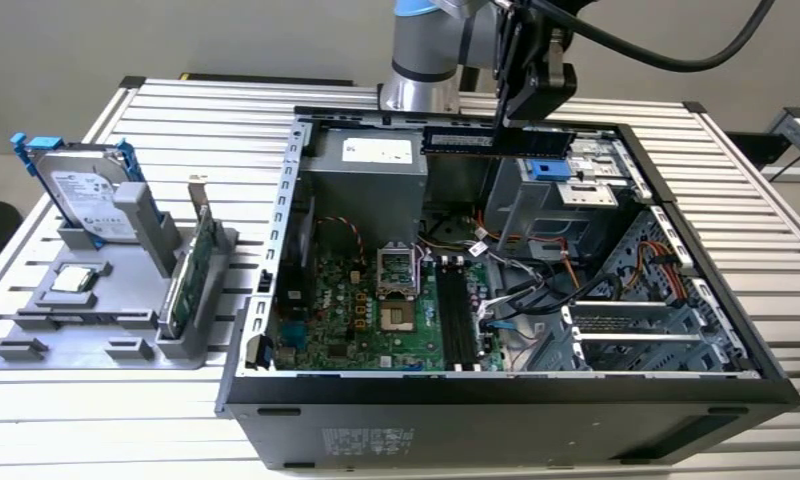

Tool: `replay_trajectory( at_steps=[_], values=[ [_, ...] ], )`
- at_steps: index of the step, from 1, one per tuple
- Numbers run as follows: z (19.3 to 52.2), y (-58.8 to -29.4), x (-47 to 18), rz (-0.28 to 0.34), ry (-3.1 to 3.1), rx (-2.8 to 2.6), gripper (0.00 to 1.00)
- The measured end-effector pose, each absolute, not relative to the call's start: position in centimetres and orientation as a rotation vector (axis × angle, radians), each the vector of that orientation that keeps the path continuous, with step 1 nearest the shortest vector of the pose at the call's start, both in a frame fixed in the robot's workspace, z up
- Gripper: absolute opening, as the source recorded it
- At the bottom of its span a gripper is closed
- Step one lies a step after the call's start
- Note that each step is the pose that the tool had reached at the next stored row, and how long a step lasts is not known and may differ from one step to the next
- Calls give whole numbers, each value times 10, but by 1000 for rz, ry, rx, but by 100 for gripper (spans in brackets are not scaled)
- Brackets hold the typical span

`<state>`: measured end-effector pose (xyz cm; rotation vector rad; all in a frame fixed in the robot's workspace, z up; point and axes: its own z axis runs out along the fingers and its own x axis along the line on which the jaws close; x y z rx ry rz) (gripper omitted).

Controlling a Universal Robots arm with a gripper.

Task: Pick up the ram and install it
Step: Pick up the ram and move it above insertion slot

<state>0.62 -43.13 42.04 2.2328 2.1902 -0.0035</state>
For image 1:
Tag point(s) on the hard disk in blue carrier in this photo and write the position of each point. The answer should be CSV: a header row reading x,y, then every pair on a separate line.
x,y
80,190

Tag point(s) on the grey power supply unit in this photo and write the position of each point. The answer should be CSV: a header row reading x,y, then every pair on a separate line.
x,y
367,200

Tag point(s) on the black PC case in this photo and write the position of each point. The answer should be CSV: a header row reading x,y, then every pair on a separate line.
x,y
507,425

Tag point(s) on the black RAM slot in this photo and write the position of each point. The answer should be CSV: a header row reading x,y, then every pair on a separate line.
x,y
470,315
462,315
454,315
447,315

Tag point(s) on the silver CPU chip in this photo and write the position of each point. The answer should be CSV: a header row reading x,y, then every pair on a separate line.
x,y
75,276

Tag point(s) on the green motherboard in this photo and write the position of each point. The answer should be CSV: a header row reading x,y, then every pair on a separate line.
x,y
334,310

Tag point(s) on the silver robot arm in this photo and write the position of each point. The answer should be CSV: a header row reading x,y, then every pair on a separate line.
x,y
427,45

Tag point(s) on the black case fan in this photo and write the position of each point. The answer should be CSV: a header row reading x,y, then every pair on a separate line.
x,y
303,240

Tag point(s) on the CPU socket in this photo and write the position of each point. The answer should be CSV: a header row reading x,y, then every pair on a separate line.
x,y
398,315

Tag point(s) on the blue plastic drive latch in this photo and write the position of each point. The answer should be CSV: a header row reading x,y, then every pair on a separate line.
x,y
549,170

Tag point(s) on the dark RAM stick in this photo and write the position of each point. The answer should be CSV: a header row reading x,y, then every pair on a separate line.
x,y
87,317
454,140

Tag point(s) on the grey parts rack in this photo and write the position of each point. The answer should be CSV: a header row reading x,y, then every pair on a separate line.
x,y
187,352

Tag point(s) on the green graphics card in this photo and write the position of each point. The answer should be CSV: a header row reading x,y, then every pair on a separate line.
x,y
196,260

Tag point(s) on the black box beside table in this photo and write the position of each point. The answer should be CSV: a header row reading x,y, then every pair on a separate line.
x,y
761,147

